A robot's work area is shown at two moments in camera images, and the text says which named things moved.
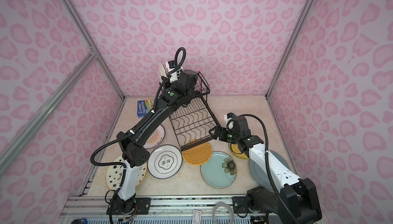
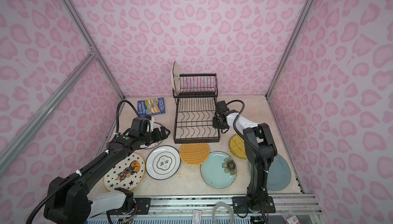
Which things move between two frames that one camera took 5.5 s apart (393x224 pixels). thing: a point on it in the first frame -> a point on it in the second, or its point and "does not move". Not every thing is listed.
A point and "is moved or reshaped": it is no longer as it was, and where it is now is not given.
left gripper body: x=171 y=88 -> x=155 y=135
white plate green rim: x=165 y=161 does not move
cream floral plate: x=161 y=72 is moved or reshaped
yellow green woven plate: x=235 y=149 does not move
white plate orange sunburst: x=156 y=139 does not move
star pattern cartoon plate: x=114 y=174 does not move
